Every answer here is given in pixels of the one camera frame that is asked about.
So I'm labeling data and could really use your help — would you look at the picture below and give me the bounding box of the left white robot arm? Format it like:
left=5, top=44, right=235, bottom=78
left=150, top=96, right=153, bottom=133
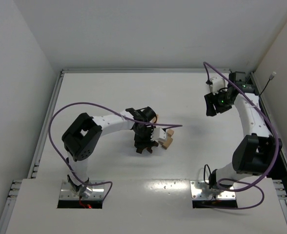
left=61, top=107, right=159, bottom=194

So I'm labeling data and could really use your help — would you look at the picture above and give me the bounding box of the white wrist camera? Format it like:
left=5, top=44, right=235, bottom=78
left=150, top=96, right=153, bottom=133
left=150, top=127, right=168, bottom=144
left=206, top=77, right=226, bottom=95

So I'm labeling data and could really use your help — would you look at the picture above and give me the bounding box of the light wood rectangular block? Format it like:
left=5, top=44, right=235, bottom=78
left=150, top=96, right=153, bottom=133
left=153, top=115, right=159, bottom=123

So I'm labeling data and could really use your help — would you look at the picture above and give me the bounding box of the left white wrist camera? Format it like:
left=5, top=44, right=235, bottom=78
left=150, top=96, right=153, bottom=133
left=150, top=127, right=168, bottom=144

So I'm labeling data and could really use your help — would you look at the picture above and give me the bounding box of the black wall cable with plug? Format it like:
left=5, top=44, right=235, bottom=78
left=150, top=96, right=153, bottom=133
left=252, top=71, right=277, bottom=108

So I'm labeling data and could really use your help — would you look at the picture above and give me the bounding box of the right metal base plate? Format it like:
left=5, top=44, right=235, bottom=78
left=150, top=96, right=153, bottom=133
left=190, top=180, right=236, bottom=201

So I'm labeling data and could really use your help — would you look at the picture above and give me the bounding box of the light wood cube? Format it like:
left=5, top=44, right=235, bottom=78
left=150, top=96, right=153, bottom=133
left=167, top=129, right=174, bottom=137

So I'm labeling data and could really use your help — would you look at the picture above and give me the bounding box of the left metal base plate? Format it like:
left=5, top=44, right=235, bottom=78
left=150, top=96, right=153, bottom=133
left=59, top=181, right=104, bottom=201

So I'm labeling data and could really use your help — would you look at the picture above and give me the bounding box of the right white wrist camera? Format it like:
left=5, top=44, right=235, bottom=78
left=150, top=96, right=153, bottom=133
left=206, top=77, right=226, bottom=95

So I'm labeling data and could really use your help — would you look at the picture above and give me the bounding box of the metal base plate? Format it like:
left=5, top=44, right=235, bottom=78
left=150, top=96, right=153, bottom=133
left=59, top=181, right=104, bottom=201
left=190, top=180, right=236, bottom=201

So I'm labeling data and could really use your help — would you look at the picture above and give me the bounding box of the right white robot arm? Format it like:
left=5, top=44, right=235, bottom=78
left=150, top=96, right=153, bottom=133
left=204, top=72, right=282, bottom=189

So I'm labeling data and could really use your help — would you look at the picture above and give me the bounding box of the long light wood block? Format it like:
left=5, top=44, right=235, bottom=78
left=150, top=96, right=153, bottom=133
left=162, top=137, right=173, bottom=149

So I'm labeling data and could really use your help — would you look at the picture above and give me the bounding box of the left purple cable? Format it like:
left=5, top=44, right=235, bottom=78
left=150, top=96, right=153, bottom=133
left=48, top=101, right=183, bottom=202

